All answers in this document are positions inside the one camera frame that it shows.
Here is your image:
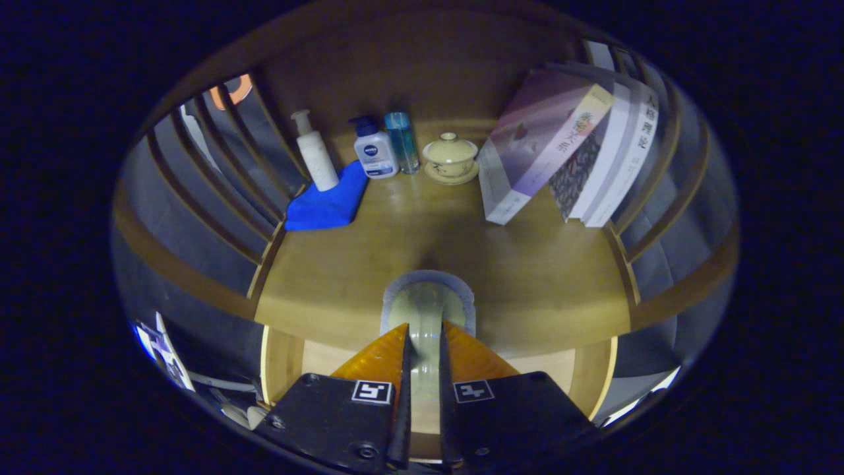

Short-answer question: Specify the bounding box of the dark patterned book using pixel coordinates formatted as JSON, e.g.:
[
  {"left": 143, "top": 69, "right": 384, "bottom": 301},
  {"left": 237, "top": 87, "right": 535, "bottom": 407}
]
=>
[{"left": 549, "top": 109, "right": 617, "bottom": 222}]

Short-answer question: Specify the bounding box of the white pump bottle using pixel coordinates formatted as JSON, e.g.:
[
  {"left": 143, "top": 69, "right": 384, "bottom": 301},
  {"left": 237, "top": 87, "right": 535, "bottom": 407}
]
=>
[{"left": 291, "top": 110, "right": 340, "bottom": 193}]

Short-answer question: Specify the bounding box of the pink purple book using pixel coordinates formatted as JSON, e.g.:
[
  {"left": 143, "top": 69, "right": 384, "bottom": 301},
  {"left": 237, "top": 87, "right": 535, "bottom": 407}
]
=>
[{"left": 477, "top": 68, "right": 616, "bottom": 226}]

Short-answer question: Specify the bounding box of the white lotion bottle blue cap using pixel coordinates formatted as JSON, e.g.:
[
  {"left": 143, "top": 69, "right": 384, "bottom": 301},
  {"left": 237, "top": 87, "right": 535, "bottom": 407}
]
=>
[{"left": 349, "top": 115, "right": 400, "bottom": 180}]

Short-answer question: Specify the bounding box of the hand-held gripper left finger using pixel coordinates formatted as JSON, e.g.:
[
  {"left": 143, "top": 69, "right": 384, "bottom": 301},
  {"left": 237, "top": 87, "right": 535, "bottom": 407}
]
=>
[{"left": 254, "top": 322, "right": 413, "bottom": 472}]

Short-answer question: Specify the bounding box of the beige lidded teacup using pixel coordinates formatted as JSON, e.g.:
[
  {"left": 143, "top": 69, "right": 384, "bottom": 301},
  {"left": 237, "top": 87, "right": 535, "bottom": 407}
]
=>
[{"left": 422, "top": 132, "right": 480, "bottom": 186}]

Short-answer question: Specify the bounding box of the teal slim bottle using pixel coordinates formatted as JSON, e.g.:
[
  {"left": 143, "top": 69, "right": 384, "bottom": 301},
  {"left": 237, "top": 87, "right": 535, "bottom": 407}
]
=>
[{"left": 384, "top": 111, "right": 421, "bottom": 175}]

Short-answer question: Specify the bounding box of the pale green grey scrub brush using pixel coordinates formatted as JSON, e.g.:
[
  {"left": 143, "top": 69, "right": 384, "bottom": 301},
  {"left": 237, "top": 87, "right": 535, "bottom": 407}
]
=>
[{"left": 380, "top": 269, "right": 477, "bottom": 436}]

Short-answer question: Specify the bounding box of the blue folded cloth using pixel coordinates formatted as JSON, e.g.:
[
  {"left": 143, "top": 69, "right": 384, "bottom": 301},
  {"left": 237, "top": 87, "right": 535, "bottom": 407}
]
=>
[{"left": 285, "top": 160, "right": 370, "bottom": 232}]

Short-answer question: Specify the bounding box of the white book with black lettering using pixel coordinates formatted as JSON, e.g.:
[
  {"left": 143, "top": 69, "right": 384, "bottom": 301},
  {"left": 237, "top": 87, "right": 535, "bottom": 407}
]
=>
[{"left": 584, "top": 79, "right": 660, "bottom": 228}]

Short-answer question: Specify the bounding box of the wooden cabinet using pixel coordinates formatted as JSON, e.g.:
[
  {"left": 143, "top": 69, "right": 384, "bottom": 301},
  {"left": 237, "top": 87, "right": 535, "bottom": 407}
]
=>
[{"left": 112, "top": 0, "right": 739, "bottom": 423}]

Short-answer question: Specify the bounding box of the wooden countertop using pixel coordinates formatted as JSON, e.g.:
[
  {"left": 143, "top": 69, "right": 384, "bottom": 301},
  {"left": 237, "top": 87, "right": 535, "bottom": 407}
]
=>
[{"left": 254, "top": 115, "right": 634, "bottom": 357}]

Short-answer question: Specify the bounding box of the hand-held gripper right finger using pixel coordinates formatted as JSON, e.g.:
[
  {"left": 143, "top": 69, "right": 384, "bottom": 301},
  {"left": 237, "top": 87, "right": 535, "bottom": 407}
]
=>
[{"left": 438, "top": 321, "right": 597, "bottom": 470}]

